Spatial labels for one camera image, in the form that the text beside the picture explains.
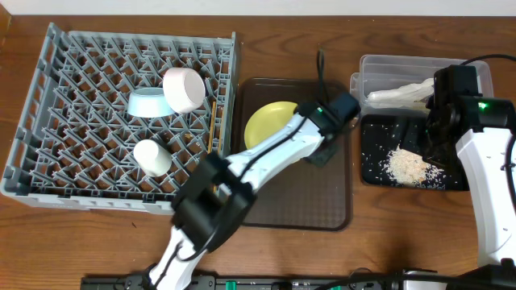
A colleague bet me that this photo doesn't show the yellow plate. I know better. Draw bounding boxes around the yellow plate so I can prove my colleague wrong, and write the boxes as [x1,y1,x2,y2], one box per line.
[243,101,298,149]

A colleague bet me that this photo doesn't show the wooden chopstick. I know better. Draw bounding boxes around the wooden chopstick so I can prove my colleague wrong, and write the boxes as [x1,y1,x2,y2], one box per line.
[217,109,225,155]
[207,101,217,154]

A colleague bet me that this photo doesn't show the white bowl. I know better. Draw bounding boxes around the white bowl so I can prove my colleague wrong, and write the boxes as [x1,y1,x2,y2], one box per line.
[162,68,206,114]

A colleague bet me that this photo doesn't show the white cup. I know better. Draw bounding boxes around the white cup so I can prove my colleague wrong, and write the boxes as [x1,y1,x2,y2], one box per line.
[133,139,173,177]

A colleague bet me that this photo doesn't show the light blue bowl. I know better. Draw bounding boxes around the light blue bowl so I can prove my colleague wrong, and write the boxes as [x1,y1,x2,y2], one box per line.
[127,87,174,118]

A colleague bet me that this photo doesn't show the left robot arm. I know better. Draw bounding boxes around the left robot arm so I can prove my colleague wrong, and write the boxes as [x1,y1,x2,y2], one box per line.
[142,93,360,290]

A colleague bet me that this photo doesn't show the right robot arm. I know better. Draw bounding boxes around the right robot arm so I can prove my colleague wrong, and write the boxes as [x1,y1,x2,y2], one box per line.
[400,64,515,289]

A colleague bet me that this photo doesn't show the black waste tray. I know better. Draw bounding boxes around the black waste tray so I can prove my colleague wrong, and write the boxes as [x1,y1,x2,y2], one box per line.
[360,114,468,191]

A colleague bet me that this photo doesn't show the rice food waste pile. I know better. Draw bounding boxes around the rice food waste pile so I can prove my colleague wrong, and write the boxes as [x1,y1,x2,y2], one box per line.
[381,146,447,188]

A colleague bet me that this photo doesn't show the grey dishwasher rack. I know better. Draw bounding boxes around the grey dishwasher rack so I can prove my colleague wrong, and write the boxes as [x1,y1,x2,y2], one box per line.
[1,24,239,215]

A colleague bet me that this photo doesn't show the clear plastic bin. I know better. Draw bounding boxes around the clear plastic bin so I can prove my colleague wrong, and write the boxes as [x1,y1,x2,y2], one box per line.
[349,54,495,121]

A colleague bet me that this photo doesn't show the dark brown serving tray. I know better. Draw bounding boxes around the dark brown serving tray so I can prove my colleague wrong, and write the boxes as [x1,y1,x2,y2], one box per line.
[231,77,352,231]

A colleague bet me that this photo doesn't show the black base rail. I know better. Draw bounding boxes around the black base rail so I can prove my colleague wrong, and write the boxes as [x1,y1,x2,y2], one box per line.
[79,273,404,290]

